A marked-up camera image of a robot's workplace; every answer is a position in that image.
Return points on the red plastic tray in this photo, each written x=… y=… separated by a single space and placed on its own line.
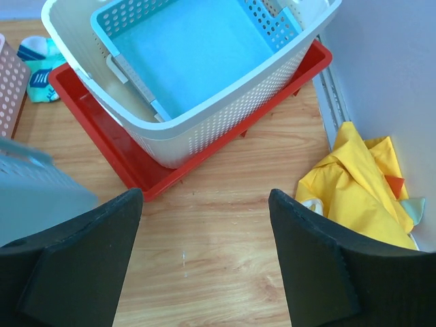
x=136 y=168

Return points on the teal and white sock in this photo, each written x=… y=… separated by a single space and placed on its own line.
x=42 y=56

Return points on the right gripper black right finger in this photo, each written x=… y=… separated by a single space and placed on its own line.
x=333 y=276

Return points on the large white laundry basket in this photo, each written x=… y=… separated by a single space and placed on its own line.
x=172 y=143

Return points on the light blue upturned basket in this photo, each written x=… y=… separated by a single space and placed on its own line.
x=35 y=194

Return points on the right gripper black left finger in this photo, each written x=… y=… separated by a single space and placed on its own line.
x=71 y=274

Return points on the blue perforated basket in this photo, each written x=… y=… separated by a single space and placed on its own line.
x=178 y=54

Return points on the yellow cloth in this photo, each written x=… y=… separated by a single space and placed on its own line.
x=359 y=185

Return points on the pink perforated basket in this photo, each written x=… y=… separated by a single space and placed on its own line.
x=15 y=75

